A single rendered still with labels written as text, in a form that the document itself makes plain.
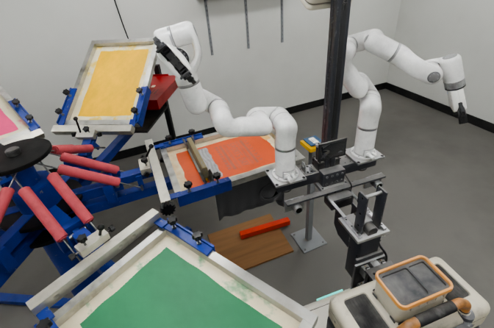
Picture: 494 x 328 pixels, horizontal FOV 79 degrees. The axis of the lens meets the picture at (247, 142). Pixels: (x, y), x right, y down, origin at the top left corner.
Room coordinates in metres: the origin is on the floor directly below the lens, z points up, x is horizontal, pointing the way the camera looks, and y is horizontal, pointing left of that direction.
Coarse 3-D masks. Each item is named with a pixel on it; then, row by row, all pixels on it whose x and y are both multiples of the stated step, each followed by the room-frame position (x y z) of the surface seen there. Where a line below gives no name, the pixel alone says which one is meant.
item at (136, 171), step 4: (136, 168) 1.44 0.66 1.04; (124, 172) 1.41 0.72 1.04; (128, 172) 1.41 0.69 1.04; (132, 172) 1.41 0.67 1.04; (136, 172) 1.41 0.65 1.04; (140, 172) 1.40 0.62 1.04; (152, 172) 1.42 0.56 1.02; (124, 176) 1.38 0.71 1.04; (128, 176) 1.38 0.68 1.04; (132, 176) 1.38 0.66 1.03; (136, 176) 1.39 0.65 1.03; (152, 176) 1.42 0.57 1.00; (124, 180) 1.37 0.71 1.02; (128, 180) 1.37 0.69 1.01; (132, 180) 1.38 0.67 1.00; (136, 180) 1.39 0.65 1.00
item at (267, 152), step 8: (264, 152) 1.63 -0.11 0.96; (272, 152) 1.62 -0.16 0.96; (216, 160) 1.58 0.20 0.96; (264, 160) 1.54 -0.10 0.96; (272, 160) 1.53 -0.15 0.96; (192, 168) 1.52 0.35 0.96; (224, 168) 1.49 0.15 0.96; (240, 168) 1.47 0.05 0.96; (248, 168) 1.47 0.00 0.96; (192, 176) 1.44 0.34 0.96; (224, 176) 1.41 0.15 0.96; (200, 184) 1.36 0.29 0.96
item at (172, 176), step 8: (208, 136) 1.84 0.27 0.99; (216, 136) 1.86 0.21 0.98; (272, 136) 1.81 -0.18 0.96; (184, 144) 1.77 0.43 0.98; (296, 152) 1.55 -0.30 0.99; (168, 160) 1.57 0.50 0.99; (296, 160) 1.46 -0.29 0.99; (304, 160) 1.48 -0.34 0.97; (168, 168) 1.49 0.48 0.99; (264, 168) 1.41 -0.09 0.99; (168, 176) 1.46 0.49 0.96; (240, 176) 1.36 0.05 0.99; (248, 176) 1.35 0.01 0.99; (256, 176) 1.37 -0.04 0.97; (264, 176) 1.38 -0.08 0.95; (176, 184) 1.33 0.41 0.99; (232, 184) 1.32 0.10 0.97
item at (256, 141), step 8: (256, 136) 1.84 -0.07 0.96; (216, 144) 1.78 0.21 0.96; (224, 144) 1.77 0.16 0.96; (256, 144) 1.74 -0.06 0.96; (264, 144) 1.73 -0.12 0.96; (184, 152) 1.71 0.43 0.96; (216, 152) 1.68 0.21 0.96; (184, 160) 1.61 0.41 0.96; (192, 160) 1.60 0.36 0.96; (184, 168) 1.52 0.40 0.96
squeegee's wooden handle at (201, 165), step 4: (188, 140) 1.68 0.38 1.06; (192, 140) 1.68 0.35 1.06; (188, 144) 1.68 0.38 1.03; (192, 144) 1.63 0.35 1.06; (192, 148) 1.59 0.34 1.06; (196, 148) 1.59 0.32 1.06; (192, 152) 1.60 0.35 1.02; (196, 152) 1.53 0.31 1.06; (196, 156) 1.49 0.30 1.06; (200, 156) 1.49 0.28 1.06; (196, 160) 1.49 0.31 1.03; (200, 160) 1.44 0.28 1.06; (200, 164) 1.41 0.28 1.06; (204, 164) 1.40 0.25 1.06; (200, 168) 1.42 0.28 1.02; (204, 168) 1.37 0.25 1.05; (204, 172) 1.37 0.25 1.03; (204, 176) 1.37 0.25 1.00; (208, 176) 1.37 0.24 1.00
